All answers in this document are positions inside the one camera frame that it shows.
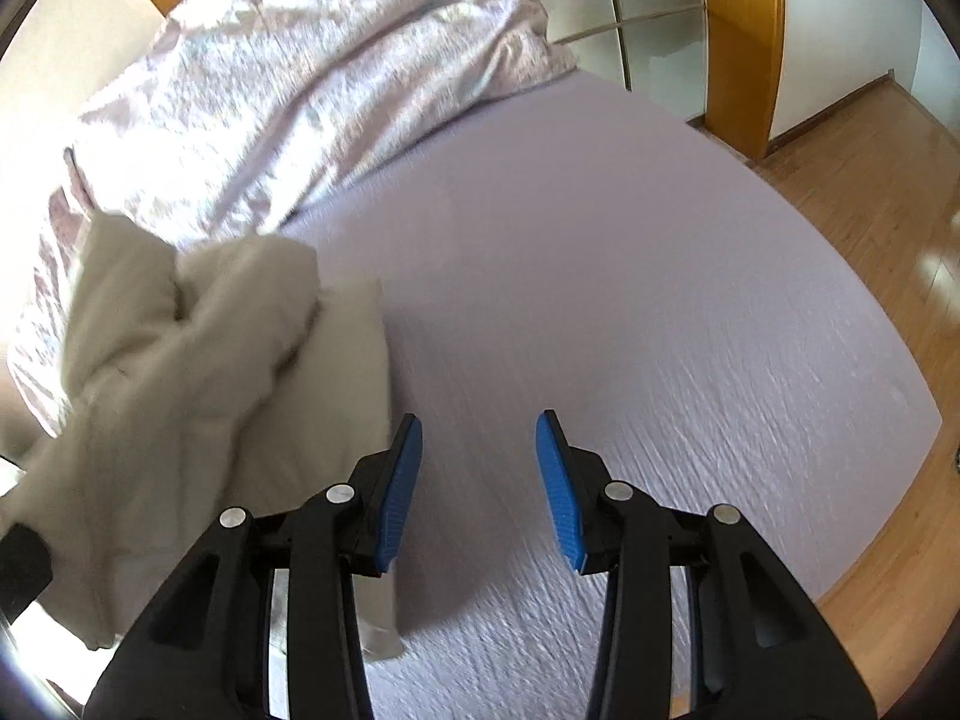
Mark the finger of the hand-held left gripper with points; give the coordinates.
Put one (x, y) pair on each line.
(26, 570)

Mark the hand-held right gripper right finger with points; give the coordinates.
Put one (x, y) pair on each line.
(559, 489)

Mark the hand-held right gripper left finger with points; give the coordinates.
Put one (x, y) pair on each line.
(397, 489)

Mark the beige puffer jacket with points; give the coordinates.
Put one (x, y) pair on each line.
(187, 405)

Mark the bed with lilac sheet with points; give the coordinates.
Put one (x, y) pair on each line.
(600, 277)

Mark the pink floral duvet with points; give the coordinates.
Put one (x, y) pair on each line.
(300, 75)

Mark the wooden wardrobe with glass doors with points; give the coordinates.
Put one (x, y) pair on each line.
(675, 22)

